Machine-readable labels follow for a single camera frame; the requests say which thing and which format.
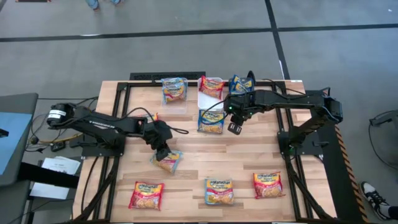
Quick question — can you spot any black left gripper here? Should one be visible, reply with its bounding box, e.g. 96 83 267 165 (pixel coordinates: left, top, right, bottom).
145 120 173 162

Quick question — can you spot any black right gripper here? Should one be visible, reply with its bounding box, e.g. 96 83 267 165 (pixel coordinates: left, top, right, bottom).
224 93 249 136

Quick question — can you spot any white plastic bin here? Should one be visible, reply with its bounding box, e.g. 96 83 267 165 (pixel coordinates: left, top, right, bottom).
197 77 225 110

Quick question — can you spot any dark grey plastic bin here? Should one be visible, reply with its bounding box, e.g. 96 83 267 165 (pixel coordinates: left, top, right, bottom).
228 76 257 115

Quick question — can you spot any clear plastic bin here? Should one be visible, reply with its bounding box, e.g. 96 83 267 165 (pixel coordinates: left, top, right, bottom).
160 77 190 114

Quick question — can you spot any black ribbed floor mat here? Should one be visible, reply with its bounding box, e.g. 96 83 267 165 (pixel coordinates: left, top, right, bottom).
129 72 206 82

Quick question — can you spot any white paper sheet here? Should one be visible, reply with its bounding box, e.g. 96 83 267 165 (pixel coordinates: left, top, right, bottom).
29 182 71 200
41 156 81 175

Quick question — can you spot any black beam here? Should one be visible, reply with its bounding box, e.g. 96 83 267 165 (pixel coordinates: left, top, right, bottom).
18 162 80 189

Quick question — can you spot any blue mat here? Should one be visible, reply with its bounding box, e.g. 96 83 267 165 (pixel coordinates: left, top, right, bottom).
0 111 33 175

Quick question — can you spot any grey side table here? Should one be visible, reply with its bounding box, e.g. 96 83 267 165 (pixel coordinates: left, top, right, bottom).
0 92 39 187

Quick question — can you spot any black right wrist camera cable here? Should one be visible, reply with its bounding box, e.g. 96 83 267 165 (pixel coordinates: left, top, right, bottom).
200 98 231 125

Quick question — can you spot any thin black cable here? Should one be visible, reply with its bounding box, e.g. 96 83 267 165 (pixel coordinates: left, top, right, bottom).
255 78 308 96

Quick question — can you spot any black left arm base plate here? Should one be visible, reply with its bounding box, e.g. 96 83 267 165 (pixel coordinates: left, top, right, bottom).
81 136 127 157

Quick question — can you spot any black aluminium rig frame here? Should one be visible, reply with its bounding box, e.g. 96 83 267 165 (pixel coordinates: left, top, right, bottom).
72 80 338 224

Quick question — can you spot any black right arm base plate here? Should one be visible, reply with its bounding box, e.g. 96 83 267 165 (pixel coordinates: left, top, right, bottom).
277 130 324 156

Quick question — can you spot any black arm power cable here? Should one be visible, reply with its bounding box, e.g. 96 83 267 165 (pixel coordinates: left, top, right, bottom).
80 156 100 216

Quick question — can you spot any yellow extension cord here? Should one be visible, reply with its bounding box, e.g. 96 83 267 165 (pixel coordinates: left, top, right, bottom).
39 133 83 145

